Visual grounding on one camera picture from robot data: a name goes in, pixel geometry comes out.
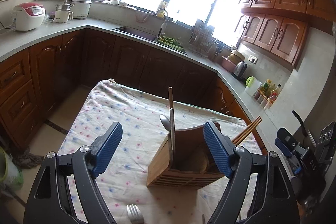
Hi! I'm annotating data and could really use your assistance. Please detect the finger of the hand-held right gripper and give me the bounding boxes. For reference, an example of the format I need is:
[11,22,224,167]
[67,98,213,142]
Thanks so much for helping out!
[277,128,299,154]
[274,137,293,161]

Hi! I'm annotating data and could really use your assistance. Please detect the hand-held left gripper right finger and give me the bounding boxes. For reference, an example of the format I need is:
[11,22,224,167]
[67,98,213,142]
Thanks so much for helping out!
[203,121,300,224]

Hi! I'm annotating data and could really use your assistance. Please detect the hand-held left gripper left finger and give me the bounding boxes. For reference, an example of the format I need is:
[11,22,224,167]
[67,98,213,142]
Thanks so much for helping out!
[24,122,123,224]

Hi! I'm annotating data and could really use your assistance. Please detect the plain wooden chopstick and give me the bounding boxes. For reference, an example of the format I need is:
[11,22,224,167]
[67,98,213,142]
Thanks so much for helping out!
[233,118,263,146]
[231,116,262,144]

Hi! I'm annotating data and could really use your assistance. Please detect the wooden utensil holder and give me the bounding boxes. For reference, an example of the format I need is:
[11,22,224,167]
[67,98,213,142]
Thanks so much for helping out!
[146,121,229,190]

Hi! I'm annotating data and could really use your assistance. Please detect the steel spoon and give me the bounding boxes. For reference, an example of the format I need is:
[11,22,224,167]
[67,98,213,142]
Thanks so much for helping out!
[159,114,174,133]

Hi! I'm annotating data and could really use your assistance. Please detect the black wok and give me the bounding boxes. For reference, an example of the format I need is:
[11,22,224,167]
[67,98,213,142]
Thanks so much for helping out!
[292,110,314,147]

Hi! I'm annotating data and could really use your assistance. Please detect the floral white tablecloth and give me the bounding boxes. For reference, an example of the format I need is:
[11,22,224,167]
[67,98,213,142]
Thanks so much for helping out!
[58,79,269,224]

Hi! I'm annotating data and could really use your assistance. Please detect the row of seasoning bottles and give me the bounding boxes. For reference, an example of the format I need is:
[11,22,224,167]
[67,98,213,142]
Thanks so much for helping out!
[253,79,283,110]

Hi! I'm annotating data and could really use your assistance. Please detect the grey floor rag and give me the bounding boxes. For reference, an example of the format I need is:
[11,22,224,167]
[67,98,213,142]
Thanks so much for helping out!
[13,146,44,169]

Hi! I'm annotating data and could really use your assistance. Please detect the steel electric kettle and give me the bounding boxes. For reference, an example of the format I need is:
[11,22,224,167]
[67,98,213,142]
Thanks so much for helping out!
[231,61,248,80]

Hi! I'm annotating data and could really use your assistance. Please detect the pink basin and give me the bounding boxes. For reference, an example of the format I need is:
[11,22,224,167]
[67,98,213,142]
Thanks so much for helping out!
[222,56,238,72]

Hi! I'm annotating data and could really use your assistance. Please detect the wooden lower cabinets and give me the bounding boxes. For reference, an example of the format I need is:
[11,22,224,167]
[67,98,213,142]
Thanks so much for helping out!
[0,28,269,157]

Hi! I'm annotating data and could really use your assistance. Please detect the wooden cabinets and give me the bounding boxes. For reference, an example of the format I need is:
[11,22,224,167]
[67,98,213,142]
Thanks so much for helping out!
[0,28,269,157]
[233,0,336,68]

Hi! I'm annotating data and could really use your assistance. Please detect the black scissors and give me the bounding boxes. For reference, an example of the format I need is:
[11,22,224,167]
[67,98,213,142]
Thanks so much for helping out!
[212,41,224,63]

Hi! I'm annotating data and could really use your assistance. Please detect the green bucket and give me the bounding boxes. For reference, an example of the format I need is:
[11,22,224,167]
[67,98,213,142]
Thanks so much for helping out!
[0,146,24,190]

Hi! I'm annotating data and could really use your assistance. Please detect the dish drying rack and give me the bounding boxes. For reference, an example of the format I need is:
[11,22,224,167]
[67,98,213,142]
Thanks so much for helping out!
[189,18,218,57]

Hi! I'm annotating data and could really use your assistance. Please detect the basket of green vegetables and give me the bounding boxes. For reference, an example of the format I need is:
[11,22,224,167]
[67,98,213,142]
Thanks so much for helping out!
[157,35,184,51]

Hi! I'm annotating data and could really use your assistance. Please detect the kitchen sink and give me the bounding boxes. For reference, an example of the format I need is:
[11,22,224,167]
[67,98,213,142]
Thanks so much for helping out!
[113,26,188,55]

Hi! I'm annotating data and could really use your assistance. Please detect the wooden upper cabinets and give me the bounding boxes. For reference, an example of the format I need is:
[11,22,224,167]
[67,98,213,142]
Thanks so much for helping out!
[233,0,336,68]

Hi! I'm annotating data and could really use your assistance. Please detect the grey kitchen countertop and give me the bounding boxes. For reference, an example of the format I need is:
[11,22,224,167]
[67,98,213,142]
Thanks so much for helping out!
[0,15,298,146]

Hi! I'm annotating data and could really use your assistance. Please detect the pink cloth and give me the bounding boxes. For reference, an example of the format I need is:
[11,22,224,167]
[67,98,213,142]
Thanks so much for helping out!
[135,12,153,23]

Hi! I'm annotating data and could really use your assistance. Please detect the steel kitchen faucet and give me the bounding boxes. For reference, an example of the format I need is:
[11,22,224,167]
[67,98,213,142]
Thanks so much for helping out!
[155,8,169,40]

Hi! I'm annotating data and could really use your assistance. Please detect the small white electric pot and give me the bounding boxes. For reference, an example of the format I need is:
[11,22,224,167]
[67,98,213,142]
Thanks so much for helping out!
[54,1,75,22]

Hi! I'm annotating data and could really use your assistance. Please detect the large white rice cooker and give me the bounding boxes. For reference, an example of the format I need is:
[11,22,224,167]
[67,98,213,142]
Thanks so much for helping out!
[71,0,92,19]

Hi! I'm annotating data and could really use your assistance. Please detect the white bowls on windowsill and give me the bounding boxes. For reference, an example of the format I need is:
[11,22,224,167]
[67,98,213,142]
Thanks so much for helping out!
[103,0,127,7]

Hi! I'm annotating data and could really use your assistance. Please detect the pink and white rice cooker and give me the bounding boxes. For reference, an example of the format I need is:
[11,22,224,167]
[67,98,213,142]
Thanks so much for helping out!
[12,3,46,32]

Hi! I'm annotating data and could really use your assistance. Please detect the white jug with green handle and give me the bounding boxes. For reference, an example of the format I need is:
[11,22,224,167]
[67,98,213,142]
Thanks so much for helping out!
[245,76,262,96]

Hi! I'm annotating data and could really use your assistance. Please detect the long-handled steel fork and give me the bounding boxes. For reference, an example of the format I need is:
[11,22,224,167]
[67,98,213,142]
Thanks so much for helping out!
[126,203,144,224]

